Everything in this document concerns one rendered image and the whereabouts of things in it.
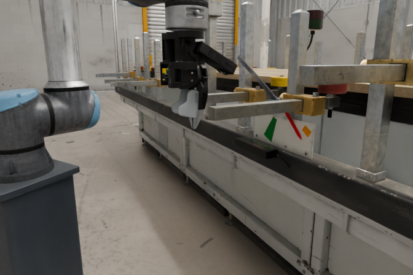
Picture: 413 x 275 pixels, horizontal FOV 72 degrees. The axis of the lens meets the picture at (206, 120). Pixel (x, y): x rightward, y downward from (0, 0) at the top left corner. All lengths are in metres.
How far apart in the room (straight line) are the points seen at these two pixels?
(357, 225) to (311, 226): 0.42
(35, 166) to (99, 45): 7.49
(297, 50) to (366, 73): 0.32
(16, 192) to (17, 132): 0.18
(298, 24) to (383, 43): 0.24
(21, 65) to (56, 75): 7.22
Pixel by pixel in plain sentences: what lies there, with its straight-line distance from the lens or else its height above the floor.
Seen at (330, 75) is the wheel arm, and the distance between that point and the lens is 0.50.
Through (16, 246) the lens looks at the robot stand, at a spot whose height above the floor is 0.42.
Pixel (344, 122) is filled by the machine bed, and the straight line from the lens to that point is 1.03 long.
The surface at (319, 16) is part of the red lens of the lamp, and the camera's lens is 0.90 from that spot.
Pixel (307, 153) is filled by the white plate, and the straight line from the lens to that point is 0.84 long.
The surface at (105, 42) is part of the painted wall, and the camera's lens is 8.48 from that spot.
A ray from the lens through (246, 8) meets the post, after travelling 1.06.
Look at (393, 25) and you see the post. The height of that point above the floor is 1.04.
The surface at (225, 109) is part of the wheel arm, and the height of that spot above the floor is 0.86.
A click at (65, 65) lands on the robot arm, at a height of 0.95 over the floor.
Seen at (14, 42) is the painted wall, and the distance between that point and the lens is 8.33.
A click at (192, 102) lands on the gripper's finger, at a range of 0.62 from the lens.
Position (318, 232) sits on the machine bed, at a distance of 1.23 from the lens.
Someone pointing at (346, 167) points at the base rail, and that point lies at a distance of 0.81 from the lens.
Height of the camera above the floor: 0.97
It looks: 12 degrees down
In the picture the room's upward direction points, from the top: straight up
